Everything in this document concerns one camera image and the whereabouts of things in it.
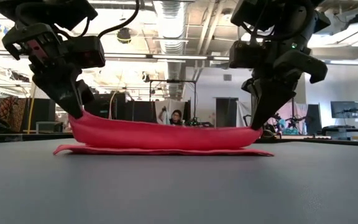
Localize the silver ventilation duct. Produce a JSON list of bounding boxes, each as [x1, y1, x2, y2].
[[152, 0, 188, 97]]

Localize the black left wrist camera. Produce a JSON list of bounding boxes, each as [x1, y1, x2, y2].
[[62, 35, 106, 68]]

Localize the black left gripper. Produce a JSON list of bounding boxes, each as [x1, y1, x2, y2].
[[1, 22, 95, 119]]

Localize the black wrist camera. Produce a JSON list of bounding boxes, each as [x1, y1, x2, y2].
[[228, 40, 262, 69], [62, 35, 106, 68]]

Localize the person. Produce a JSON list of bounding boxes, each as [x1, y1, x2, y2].
[[169, 109, 185, 127]]

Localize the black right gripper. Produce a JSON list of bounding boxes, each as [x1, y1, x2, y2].
[[241, 42, 328, 130]]

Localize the pink hanging cloth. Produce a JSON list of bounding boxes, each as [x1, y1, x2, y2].
[[267, 102, 307, 134]]

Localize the white hanging sheet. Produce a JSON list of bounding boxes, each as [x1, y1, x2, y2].
[[155, 99, 188, 125]]

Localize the ceiling light rail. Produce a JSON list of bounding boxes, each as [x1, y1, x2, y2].
[[104, 52, 229, 62]]

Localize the pink terry towel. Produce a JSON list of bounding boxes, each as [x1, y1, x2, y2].
[[53, 108, 275, 157]]

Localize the black round ceiling lamp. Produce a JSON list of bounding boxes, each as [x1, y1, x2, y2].
[[116, 27, 132, 44]]

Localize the grey-blue table mat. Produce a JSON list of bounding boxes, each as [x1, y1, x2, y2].
[[0, 138, 358, 224]]

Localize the black tube stand frame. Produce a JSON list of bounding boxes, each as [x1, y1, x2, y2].
[[149, 79, 198, 125]]

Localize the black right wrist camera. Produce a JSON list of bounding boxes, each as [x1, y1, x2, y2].
[[228, 40, 262, 69]]

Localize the dark doorway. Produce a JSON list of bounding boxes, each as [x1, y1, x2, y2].
[[215, 97, 239, 128]]

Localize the brown patterned hanging cloth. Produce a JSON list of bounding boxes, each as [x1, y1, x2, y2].
[[0, 96, 27, 133]]

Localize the black computer monitor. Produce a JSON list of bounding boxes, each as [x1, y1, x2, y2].
[[330, 101, 358, 119]]

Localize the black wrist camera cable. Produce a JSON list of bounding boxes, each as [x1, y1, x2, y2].
[[97, 0, 141, 40]]

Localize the black cabinet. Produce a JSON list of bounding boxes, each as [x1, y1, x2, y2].
[[26, 98, 57, 133], [84, 92, 127, 121]]

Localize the yellow cable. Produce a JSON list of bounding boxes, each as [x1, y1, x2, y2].
[[27, 82, 37, 134]]

